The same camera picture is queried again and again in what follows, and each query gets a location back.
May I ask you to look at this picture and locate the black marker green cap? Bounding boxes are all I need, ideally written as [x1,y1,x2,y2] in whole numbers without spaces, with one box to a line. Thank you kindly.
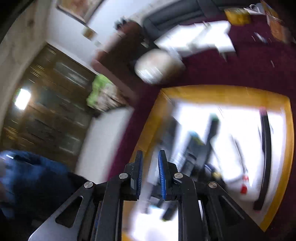
[204,115,220,165]

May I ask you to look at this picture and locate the white pill bottle red label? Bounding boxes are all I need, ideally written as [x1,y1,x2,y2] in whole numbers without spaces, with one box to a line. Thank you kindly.
[228,172,258,201]

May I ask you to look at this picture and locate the black marker pink cap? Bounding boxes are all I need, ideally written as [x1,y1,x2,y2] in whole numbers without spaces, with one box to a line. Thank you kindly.
[253,108,272,211]

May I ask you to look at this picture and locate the green and patterned cloth pile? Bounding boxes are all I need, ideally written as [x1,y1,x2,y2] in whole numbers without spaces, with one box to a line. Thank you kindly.
[86,74,128,113]

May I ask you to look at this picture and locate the yellow taped white tray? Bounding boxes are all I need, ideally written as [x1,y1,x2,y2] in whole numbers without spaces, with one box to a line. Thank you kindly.
[123,85,295,240]

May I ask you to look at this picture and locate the dark wooden double door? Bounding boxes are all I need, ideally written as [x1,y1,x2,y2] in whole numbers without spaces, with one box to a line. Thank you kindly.
[1,44,96,171]

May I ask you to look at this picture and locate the round wrapped white pad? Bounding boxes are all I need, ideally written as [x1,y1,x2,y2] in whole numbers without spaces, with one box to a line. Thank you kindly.
[134,49,185,85]

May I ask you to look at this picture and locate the brown armchair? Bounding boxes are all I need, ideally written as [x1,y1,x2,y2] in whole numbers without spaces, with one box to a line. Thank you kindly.
[91,20,155,102]

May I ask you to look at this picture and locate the white papers stack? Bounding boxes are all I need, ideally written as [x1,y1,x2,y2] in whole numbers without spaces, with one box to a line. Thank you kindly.
[154,21,235,58]

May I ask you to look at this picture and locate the black leather sofa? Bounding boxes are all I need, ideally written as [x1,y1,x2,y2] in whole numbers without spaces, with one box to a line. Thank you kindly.
[142,1,233,39]

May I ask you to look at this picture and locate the yellow tape roll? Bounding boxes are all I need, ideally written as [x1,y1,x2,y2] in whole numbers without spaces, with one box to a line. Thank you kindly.
[224,8,251,26]

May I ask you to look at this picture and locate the framed wall painting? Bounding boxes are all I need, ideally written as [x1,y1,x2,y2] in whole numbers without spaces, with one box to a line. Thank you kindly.
[56,0,104,25]

